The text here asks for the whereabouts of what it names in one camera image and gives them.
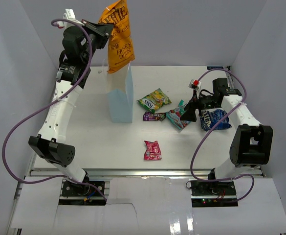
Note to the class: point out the aluminium front frame rail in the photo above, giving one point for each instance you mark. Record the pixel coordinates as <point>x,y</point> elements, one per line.
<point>119,172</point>

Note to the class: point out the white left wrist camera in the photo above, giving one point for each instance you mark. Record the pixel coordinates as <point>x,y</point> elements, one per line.
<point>68,15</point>

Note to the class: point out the green yellow Fox's candy bag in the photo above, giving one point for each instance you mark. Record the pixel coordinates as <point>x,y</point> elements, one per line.
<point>154,101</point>

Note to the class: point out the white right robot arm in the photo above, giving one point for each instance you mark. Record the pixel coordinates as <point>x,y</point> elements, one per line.
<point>252,141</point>

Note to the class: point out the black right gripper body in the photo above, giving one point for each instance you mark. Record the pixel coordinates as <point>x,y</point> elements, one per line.
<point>207,103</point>

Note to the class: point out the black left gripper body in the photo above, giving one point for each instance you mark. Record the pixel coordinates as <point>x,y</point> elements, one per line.
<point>98,41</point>

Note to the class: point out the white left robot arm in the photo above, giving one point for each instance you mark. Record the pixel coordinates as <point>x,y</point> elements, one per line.
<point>50,142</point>

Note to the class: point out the light blue paper bag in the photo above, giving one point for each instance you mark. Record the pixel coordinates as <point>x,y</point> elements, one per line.
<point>119,88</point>

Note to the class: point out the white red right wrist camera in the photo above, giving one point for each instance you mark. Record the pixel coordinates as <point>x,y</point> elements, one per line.
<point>195,85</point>

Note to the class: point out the blue label right corner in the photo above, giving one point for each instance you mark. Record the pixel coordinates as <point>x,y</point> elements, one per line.
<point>214,67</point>

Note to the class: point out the purple Skittles packet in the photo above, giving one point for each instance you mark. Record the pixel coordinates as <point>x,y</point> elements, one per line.
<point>149,116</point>

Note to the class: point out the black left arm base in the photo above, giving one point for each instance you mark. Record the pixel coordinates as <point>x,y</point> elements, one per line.
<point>79,195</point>

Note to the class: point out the orange Kettle chips bag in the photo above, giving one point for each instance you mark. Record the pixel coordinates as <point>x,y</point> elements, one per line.
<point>120,47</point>

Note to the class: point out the blue snack bag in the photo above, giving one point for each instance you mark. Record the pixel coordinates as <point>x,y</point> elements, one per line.
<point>209,119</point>

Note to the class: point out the teal Fox's candy bag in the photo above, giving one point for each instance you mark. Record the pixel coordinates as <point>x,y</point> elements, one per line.
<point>175,114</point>

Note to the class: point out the red pink candy packet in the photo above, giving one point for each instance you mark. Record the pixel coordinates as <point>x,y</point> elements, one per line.
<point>153,152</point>

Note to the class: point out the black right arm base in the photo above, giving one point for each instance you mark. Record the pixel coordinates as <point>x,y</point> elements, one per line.
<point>212,194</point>

